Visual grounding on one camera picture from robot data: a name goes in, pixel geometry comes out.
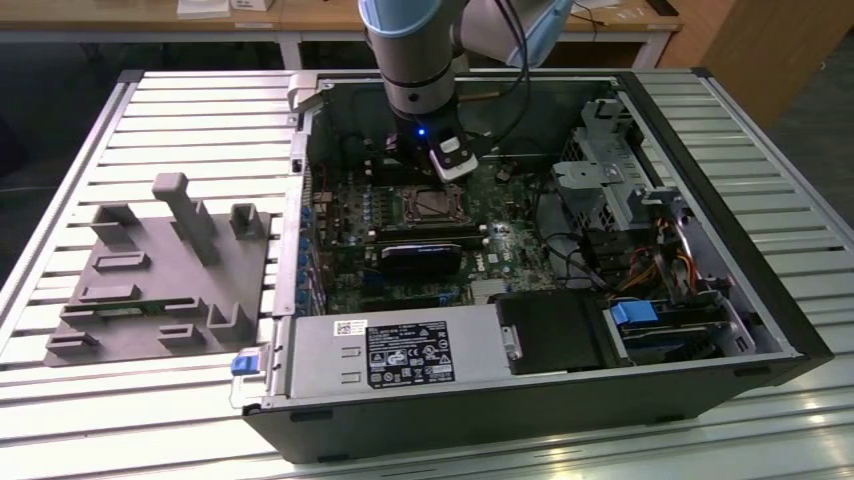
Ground silver CPU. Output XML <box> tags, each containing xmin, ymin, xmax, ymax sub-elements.
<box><xmin>416</xmin><ymin>192</ymin><xmax>456</xmax><ymax>214</ymax></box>

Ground CPU socket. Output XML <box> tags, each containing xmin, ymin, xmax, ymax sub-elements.
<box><xmin>396</xmin><ymin>182</ymin><xmax>471</xmax><ymax>225</ymax></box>

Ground black graphics card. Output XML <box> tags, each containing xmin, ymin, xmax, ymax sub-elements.
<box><xmin>379</xmin><ymin>242</ymin><xmax>463</xmax><ymax>284</ymax></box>

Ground green motherboard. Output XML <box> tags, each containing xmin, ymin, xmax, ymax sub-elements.
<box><xmin>310</xmin><ymin>152</ymin><xmax>562</xmax><ymax>312</ymax></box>

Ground metal drive cage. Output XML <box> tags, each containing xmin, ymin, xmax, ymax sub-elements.
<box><xmin>550</xmin><ymin>97</ymin><xmax>689</xmax><ymax>234</ymax></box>

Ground small silver heatsink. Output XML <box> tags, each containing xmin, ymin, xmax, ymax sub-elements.
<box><xmin>470</xmin><ymin>279</ymin><xmax>514</xmax><ymax>302</ymax></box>

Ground white box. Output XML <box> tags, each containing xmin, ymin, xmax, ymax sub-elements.
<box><xmin>176</xmin><ymin>0</ymin><xmax>228</xmax><ymax>20</ymax></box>

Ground black drive box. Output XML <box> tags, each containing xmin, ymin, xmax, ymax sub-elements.
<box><xmin>490</xmin><ymin>289</ymin><xmax>629</xmax><ymax>376</ymax></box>

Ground grey power supply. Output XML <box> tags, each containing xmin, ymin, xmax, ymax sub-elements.
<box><xmin>263</xmin><ymin>304</ymin><xmax>522</xmax><ymax>401</ymax></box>

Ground grey parts rack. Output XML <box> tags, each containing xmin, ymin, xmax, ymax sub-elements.
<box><xmin>40</xmin><ymin>172</ymin><xmax>276</xmax><ymax>369</ymax></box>

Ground blue disk carrier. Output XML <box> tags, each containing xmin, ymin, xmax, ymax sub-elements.
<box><xmin>610</xmin><ymin>298</ymin><xmax>662</xmax><ymax>329</ymax></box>

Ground wooden desk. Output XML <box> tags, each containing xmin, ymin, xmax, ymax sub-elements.
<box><xmin>0</xmin><ymin>0</ymin><xmax>683</xmax><ymax>70</ymax></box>

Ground green RAM stick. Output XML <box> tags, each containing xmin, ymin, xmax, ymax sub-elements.
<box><xmin>92</xmin><ymin>298</ymin><xmax>199</xmax><ymax>317</ymax></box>

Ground blue case latch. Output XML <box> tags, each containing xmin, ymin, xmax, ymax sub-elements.
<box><xmin>230</xmin><ymin>349</ymin><xmax>266</xmax><ymax>376</ymax></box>

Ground black PC case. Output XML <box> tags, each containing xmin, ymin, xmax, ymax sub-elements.
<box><xmin>240</xmin><ymin>67</ymin><xmax>835</xmax><ymax>464</ymax></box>

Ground wooden cabinet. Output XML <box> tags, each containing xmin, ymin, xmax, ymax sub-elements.
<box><xmin>699</xmin><ymin>0</ymin><xmax>854</xmax><ymax>129</ymax></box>

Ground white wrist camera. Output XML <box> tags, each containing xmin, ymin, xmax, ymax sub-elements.
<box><xmin>427</xmin><ymin>128</ymin><xmax>480</xmax><ymax>182</ymax></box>

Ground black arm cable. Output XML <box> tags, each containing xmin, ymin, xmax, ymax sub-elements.
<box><xmin>476</xmin><ymin>0</ymin><xmax>534</xmax><ymax>151</ymax></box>

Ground black wire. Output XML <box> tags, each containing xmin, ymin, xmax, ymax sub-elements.
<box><xmin>541</xmin><ymin>230</ymin><xmax>613</xmax><ymax>292</ymax></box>

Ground coloured wire bundle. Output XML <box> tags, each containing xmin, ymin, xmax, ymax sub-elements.
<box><xmin>617</xmin><ymin>244</ymin><xmax>702</xmax><ymax>304</ymax></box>

